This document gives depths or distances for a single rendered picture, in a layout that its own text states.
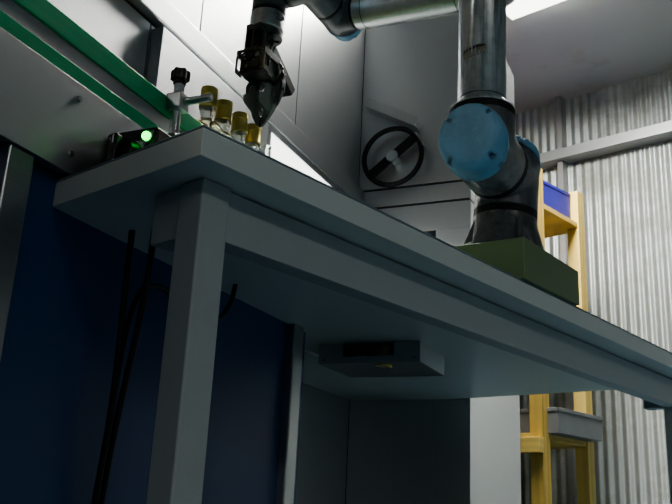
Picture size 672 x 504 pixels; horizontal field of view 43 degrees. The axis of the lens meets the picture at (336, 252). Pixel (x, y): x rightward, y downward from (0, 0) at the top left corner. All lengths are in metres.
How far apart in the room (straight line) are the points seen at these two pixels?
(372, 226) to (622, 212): 3.83
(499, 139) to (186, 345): 0.73
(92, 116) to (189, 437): 0.46
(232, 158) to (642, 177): 4.08
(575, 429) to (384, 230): 2.77
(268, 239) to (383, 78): 1.99
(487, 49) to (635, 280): 3.27
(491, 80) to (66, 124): 0.75
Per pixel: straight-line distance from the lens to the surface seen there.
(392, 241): 1.10
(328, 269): 1.05
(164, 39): 1.83
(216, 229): 0.92
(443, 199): 2.67
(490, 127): 1.42
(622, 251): 4.77
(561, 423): 3.68
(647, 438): 4.55
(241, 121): 1.77
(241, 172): 0.91
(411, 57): 2.93
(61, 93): 1.10
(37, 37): 1.12
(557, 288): 1.48
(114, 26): 1.75
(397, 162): 2.74
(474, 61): 1.53
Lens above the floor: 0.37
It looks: 18 degrees up
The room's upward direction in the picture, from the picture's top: 3 degrees clockwise
